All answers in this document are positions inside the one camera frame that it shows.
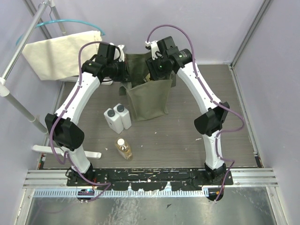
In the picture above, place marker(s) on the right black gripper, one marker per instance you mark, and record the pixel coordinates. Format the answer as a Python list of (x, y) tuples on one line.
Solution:
[(154, 73)]

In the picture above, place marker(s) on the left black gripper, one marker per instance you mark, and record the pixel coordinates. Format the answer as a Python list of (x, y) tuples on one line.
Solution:
[(126, 71)]

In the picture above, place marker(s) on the olive green canvas bag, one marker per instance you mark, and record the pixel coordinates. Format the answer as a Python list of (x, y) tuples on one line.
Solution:
[(146, 99)]

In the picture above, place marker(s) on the white square bottle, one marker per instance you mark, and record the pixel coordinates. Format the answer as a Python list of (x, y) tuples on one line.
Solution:
[(124, 115), (113, 120)]

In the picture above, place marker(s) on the amber liquid bottle white cap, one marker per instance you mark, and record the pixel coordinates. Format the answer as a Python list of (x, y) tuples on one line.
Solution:
[(124, 149)]

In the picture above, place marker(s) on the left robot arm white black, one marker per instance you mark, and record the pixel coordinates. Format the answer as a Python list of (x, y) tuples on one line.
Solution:
[(66, 138)]

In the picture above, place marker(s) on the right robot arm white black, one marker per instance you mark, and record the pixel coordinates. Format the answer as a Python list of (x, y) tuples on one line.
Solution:
[(212, 117)]

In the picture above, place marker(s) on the cream canvas cloth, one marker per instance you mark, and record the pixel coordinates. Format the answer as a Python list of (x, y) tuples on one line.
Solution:
[(57, 58)]

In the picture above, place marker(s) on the metal clothes rack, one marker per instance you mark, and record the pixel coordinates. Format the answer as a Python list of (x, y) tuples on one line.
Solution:
[(17, 133)]

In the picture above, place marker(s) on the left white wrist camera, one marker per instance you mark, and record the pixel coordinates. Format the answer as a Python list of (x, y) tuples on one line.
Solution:
[(116, 53)]

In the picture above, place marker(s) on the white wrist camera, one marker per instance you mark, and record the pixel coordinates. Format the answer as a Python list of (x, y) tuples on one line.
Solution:
[(116, 53), (153, 47)]

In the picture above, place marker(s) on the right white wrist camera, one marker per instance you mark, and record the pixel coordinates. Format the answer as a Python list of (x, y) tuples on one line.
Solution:
[(153, 47)]

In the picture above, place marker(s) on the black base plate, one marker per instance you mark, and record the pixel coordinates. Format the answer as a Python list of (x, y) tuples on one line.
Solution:
[(150, 179)]

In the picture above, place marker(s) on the grey slotted cable duct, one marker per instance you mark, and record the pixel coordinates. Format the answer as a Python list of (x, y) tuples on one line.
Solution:
[(77, 192)]

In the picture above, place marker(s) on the aluminium rail front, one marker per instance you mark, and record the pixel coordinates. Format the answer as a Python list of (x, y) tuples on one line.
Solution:
[(241, 177)]

